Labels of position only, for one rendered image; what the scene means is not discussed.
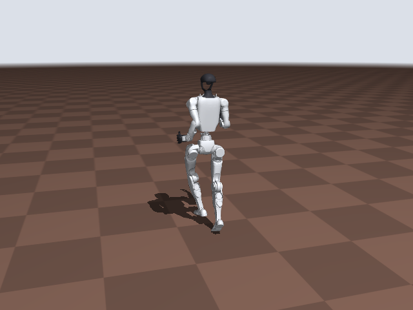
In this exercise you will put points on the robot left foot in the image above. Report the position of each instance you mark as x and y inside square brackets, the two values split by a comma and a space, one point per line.
[201, 213]

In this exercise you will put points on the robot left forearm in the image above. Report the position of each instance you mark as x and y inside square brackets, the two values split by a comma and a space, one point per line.
[191, 132]

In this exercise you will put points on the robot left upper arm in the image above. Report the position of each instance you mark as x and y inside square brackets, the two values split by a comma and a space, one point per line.
[191, 104]

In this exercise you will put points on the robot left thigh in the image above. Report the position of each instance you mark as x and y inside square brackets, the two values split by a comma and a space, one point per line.
[191, 153]

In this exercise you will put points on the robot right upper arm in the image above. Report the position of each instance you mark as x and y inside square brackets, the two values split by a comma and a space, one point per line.
[225, 113]

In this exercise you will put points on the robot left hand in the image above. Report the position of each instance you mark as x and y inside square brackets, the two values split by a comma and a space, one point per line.
[179, 139]

